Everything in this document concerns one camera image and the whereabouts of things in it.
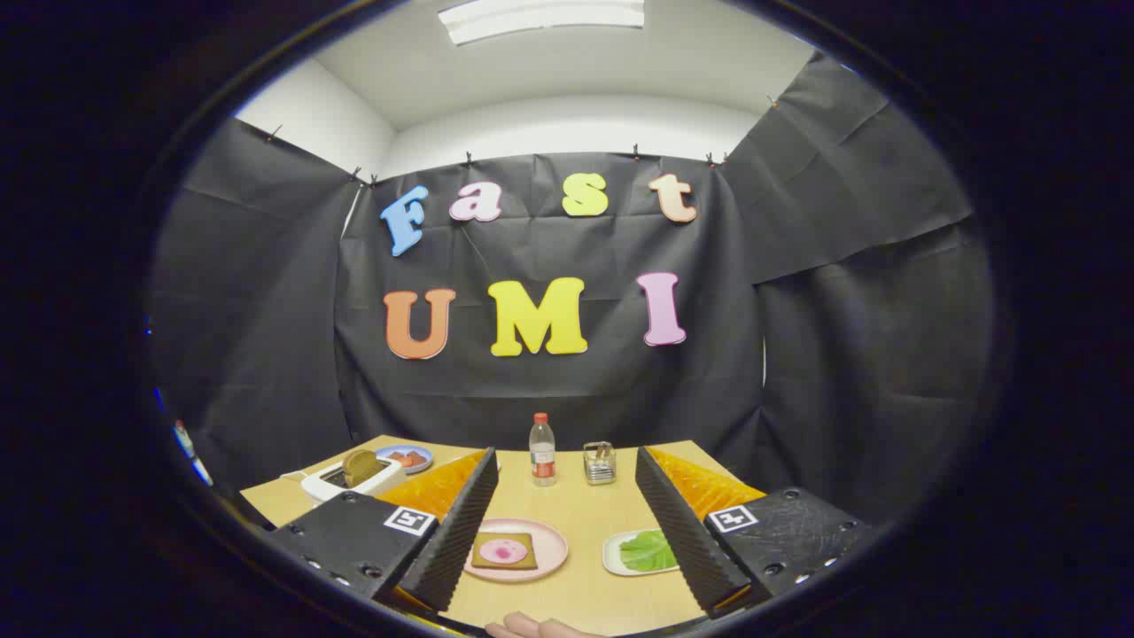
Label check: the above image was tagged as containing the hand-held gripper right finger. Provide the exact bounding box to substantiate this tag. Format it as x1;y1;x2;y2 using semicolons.
634;446;874;619

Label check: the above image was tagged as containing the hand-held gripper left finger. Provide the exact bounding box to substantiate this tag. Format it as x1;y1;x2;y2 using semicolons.
266;447;500;614

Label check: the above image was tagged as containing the green lettuce leaf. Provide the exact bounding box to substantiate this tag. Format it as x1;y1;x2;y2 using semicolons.
618;530;679;572

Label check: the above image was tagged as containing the round-topped brown toast slice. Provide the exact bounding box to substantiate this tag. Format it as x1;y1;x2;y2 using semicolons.
343;449;384;487

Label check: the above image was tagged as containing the square brown bread slice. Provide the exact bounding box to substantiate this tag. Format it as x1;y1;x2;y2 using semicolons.
470;532;539;571

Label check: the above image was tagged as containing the white square plate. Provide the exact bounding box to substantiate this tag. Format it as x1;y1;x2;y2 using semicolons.
602;529;681;577

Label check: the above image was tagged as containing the pink plate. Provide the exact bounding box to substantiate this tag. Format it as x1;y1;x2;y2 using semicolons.
463;518;570;583

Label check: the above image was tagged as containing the blue plate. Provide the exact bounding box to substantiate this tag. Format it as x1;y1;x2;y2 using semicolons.
376;444;435;475

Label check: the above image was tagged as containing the clear plastic bottle red cap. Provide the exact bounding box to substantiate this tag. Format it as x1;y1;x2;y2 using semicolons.
529;412;557;487

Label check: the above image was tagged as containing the white toaster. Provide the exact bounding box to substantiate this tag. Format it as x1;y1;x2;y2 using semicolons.
301;454;408;506

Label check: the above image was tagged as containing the black backdrop cloth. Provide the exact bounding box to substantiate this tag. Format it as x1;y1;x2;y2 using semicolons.
151;51;995;524

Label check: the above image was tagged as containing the white ceiling light panel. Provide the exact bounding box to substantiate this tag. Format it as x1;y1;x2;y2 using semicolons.
439;0;646;45

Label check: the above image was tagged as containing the metal wire basket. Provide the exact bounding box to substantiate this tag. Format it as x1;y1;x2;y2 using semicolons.
583;441;617;486

